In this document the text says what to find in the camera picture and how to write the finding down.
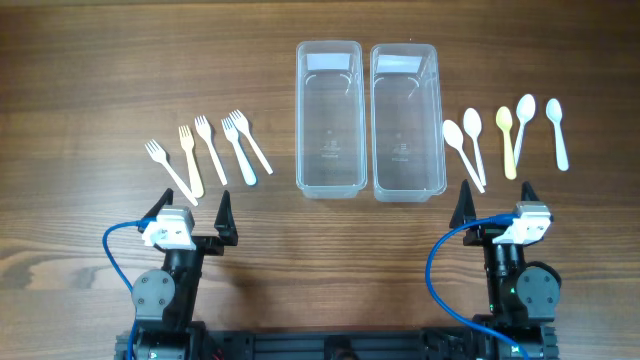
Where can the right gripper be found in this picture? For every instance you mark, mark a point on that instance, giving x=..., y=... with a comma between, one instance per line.
x=464, y=210

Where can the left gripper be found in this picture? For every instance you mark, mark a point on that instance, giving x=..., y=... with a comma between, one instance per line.
x=227, y=233

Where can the white spoon container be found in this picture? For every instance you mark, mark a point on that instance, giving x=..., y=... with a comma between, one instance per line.
x=453, y=137

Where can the yellow plastic spoon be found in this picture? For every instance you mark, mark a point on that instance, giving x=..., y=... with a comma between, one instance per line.
x=504, y=122

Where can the white plastic fork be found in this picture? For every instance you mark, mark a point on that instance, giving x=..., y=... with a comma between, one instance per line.
x=242, y=124
x=205, y=131
x=159, y=155

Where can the light blue plastic spoon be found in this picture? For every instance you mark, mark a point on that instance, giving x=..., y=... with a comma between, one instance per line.
x=554, y=114

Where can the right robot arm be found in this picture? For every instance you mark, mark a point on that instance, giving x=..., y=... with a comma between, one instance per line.
x=522, y=295

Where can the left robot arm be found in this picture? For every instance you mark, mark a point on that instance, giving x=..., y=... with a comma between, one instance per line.
x=164, y=298

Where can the right clear plastic container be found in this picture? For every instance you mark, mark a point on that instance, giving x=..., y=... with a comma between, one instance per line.
x=406, y=118

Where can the clear plastic container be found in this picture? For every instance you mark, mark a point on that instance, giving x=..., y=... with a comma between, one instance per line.
x=331, y=156
x=406, y=118

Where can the left clear plastic container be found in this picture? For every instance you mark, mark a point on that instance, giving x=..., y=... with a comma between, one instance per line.
x=331, y=156

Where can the yellow plastic fork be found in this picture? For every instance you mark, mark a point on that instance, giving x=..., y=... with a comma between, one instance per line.
x=188, y=145

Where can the light blue plastic fork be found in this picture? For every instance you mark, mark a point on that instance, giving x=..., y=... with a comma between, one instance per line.
x=232, y=136

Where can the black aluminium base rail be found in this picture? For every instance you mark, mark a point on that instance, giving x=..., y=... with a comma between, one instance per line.
x=428, y=343

